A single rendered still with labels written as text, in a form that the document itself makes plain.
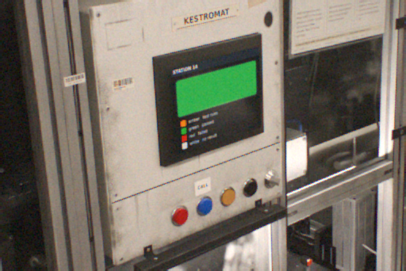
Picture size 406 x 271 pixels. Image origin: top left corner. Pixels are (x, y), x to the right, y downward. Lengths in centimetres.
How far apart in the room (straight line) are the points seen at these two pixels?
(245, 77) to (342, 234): 88
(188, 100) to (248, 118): 16
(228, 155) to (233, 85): 15
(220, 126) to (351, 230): 84
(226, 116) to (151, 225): 24
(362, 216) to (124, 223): 97
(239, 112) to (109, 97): 28
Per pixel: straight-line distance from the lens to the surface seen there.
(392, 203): 195
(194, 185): 143
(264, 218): 153
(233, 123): 142
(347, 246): 219
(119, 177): 132
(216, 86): 138
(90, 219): 133
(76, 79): 124
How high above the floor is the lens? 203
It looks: 19 degrees down
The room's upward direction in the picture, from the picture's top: 3 degrees counter-clockwise
